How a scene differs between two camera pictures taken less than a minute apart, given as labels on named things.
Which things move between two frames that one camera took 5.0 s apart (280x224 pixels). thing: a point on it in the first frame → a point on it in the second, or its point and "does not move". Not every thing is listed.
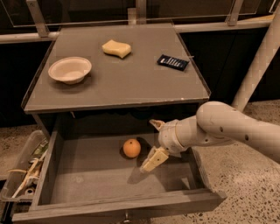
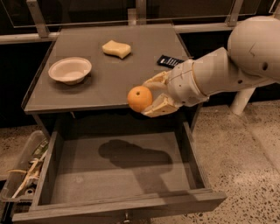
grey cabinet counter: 113,66 does not move
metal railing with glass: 37,21 does not move
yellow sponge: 116,48 does not move
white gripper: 168,136 → 181,83
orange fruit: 131,148 → 139,98
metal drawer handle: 127,220 does not move
